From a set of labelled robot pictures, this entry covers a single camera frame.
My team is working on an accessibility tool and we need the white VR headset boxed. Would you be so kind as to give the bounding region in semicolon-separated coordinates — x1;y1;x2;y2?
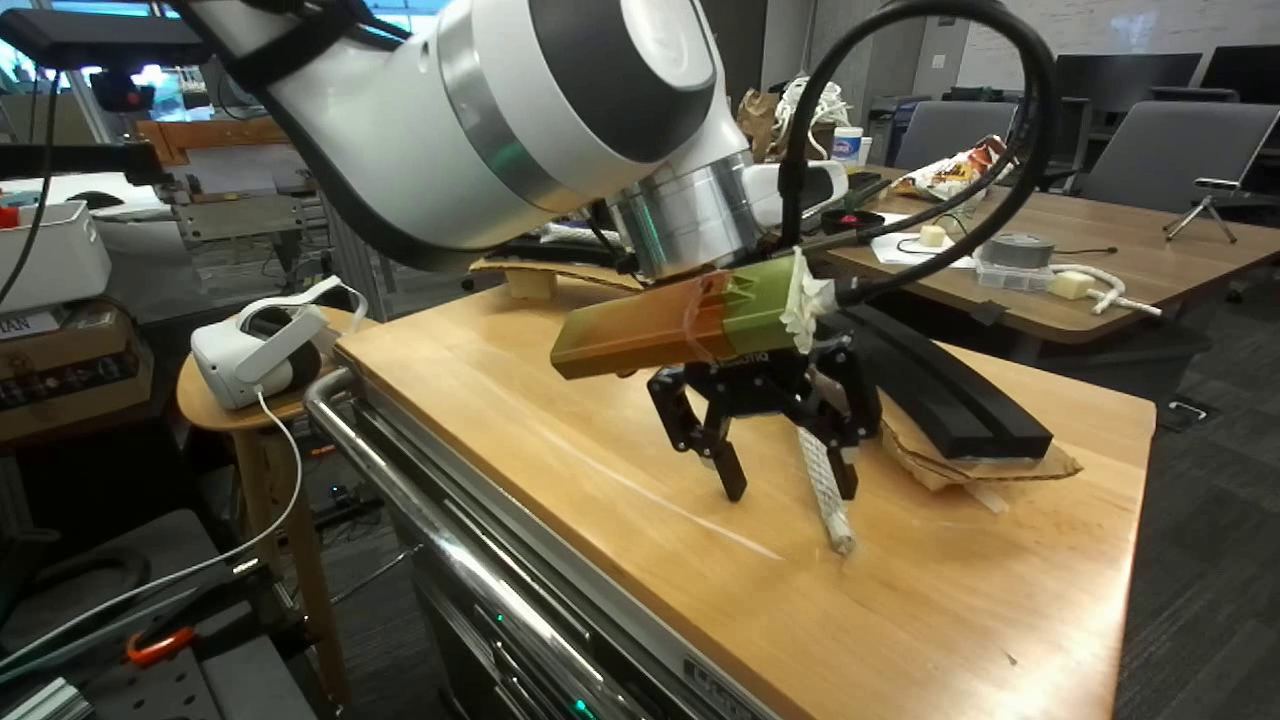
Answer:
184;273;373;415

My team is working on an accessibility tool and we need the wooden shelf rack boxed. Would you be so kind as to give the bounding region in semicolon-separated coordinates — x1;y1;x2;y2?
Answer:
134;110;398;315

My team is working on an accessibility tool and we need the white bottle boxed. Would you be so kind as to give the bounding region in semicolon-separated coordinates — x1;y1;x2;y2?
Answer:
824;119;873;171

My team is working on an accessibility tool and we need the white headset cable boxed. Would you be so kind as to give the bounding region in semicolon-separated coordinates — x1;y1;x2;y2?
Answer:
0;385;313;676

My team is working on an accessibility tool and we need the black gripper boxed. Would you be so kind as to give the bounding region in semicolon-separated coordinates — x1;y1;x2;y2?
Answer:
644;336;884;509

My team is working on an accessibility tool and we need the grey office chair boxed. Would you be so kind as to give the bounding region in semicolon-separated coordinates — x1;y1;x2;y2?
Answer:
1078;97;1280;217
888;97;1028;171

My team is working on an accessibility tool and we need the black monitor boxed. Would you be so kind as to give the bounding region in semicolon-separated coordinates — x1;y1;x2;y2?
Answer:
1053;49;1210;108
1195;40;1280;110

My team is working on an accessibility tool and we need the grey perforated breadboard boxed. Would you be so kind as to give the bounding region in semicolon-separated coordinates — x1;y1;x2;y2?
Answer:
0;637;323;720

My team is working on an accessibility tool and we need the white box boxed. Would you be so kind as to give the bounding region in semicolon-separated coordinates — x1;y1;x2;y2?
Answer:
0;196;116;320

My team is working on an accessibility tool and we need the black curved grooved track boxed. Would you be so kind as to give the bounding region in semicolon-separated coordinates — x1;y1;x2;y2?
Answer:
482;228;1060;462

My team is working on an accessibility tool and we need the steel cart handle rail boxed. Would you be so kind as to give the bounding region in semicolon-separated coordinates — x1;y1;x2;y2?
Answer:
302;362;631;720

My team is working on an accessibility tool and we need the black flat tray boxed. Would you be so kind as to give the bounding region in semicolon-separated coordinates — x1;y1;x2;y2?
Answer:
0;2;206;71

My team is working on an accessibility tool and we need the white braided rope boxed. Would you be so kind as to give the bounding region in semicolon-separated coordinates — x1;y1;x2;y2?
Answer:
793;421;862;559

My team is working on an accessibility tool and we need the round wooden stool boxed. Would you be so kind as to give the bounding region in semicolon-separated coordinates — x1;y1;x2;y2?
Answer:
174;298;387;712

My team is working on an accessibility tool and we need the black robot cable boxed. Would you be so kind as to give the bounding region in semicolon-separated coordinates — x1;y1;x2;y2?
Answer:
777;0;1060;292

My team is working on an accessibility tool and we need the orange clamp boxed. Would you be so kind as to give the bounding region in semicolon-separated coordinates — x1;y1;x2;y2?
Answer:
126;625;200;673

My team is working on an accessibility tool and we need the brown cardboard box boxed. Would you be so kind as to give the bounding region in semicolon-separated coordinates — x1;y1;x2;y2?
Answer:
0;296;155;445

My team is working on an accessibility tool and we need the orange and green camera mount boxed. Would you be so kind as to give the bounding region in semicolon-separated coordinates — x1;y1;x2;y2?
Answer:
546;249;848;385

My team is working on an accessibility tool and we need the small tabletop tripod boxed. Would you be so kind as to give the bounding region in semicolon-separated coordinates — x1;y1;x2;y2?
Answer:
1160;171;1247;249

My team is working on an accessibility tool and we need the white cable bundle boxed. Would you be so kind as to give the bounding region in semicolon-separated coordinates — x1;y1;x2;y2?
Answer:
777;71;856;168

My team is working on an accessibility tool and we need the grey tape roll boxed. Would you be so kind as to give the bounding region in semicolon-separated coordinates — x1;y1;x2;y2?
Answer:
980;228;1060;280

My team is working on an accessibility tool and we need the chips snack bag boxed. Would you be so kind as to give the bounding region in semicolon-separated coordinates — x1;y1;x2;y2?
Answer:
916;131;1023;206

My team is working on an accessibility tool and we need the white paper sheet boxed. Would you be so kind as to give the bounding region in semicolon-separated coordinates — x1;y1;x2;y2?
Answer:
873;217;996;277

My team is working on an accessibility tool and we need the wooden board worktop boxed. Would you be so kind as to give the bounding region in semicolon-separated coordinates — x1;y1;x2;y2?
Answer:
355;385;793;720

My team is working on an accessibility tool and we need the wooden desk with clutter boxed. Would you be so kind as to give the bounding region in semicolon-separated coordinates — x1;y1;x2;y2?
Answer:
798;161;1280;402

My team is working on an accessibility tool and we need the white power adapter with cable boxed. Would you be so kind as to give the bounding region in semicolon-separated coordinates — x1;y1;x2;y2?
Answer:
974;257;1167;320

